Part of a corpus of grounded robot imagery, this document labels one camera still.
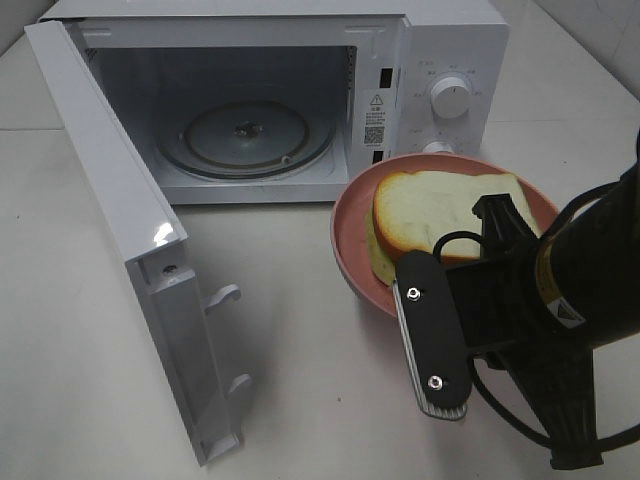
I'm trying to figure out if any glass microwave turntable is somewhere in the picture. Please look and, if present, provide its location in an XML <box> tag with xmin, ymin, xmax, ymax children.
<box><xmin>156</xmin><ymin>99</ymin><xmax>336</xmax><ymax>180</ymax></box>

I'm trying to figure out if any white microwave oven body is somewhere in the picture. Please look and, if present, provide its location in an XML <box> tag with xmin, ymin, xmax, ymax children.
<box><xmin>35</xmin><ymin>1</ymin><xmax>509</xmax><ymax>205</ymax></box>

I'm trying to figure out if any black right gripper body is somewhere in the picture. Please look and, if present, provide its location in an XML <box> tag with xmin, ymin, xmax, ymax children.
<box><xmin>447</xmin><ymin>239</ymin><xmax>608</xmax><ymax>468</ymax></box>

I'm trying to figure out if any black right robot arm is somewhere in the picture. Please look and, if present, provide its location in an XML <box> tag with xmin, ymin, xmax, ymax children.
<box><xmin>392</xmin><ymin>167</ymin><xmax>639</xmax><ymax>470</ymax></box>

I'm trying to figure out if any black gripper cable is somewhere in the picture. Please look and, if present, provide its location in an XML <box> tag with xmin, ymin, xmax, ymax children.
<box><xmin>431</xmin><ymin>182</ymin><xmax>640</xmax><ymax>446</ymax></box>

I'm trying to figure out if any lower white timer knob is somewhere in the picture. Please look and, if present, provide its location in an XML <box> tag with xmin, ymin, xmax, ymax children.
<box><xmin>423</xmin><ymin>141</ymin><xmax>454</xmax><ymax>154</ymax></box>

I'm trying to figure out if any white microwave door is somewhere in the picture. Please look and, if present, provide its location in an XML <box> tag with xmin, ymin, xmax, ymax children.
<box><xmin>25</xmin><ymin>21</ymin><xmax>252</xmax><ymax>465</ymax></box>

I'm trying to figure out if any pink round plate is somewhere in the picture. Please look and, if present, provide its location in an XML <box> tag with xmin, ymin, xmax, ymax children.
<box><xmin>331</xmin><ymin>153</ymin><xmax>558</xmax><ymax>316</ymax></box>

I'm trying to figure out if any white warning label sticker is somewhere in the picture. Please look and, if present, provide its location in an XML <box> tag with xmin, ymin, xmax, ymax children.
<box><xmin>360</xmin><ymin>89</ymin><xmax>391</xmax><ymax>151</ymax></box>

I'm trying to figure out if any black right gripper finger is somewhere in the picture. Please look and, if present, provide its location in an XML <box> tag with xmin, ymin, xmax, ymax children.
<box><xmin>472</xmin><ymin>194</ymin><xmax>538</xmax><ymax>260</ymax></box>
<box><xmin>392</xmin><ymin>250</ymin><xmax>471</xmax><ymax>419</ymax></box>

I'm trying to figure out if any toast sandwich with lettuce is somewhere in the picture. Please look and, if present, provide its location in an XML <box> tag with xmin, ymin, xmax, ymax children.
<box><xmin>365</xmin><ymin>171</ymin><xmax>541</xmax><ymax>286</ymax></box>

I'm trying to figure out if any upper white power knob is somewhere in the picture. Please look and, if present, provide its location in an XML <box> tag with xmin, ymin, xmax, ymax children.
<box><xmin>430</xmin><ymin>75</ymin><xmax>471</xmax><ymax>120</ymax></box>

